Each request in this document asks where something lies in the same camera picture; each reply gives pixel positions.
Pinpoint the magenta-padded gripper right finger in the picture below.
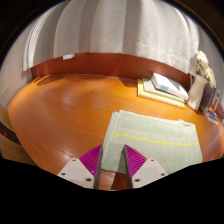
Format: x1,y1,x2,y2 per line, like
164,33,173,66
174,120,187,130
123,144,168,190

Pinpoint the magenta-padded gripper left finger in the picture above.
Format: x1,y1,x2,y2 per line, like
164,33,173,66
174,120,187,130
57,144,104,190

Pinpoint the pale green towel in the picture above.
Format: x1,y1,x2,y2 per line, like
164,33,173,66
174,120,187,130
100,109,204,175

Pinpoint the wooden chair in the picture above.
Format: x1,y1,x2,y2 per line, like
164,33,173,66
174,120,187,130
0,104,34,166

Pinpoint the flat yellow book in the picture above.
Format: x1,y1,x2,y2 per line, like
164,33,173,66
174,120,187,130
137,78,186,109

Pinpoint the thin grey-white book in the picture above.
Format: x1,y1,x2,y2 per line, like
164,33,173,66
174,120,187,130
142,77,186,104

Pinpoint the white ceramic vase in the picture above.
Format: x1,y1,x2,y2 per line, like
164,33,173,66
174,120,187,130
186,73,209,111

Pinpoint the upright blue book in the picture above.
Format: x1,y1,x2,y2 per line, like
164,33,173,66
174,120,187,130
211,87,221,113

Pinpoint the white flower bouquet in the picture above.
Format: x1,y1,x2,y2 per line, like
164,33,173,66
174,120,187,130
194,49,218,88

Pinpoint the white curtain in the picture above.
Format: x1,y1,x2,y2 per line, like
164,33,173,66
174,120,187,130
21,0,224,76

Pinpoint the white wall plate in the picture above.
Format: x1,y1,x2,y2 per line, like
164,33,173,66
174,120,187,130
62,53,76,61

